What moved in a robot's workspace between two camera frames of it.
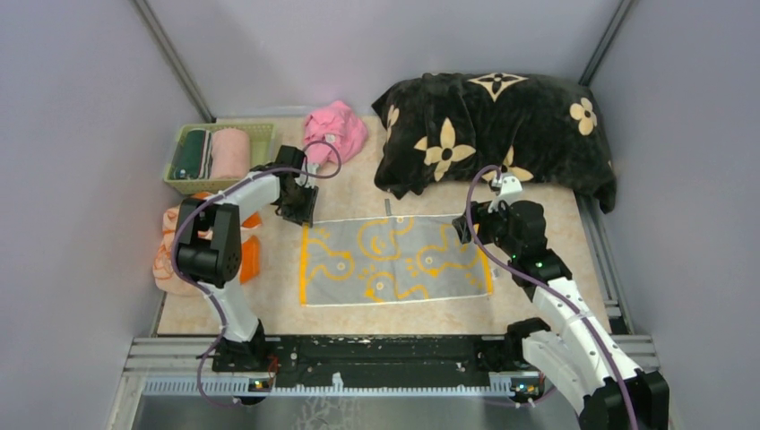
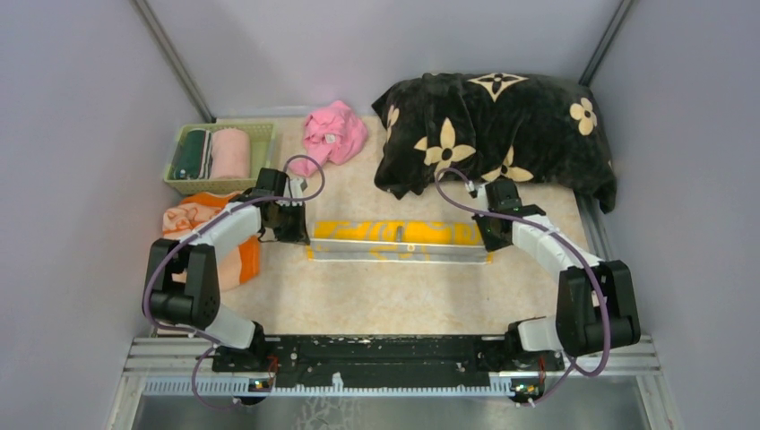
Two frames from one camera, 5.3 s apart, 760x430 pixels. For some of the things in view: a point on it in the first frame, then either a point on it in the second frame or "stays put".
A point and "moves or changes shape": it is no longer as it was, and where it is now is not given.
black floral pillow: x=547 y=131 stays put
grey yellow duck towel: x=391 y=259 moves or changes shape
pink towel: x=335 y=124 stays put
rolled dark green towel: x=194 y=159 stays put
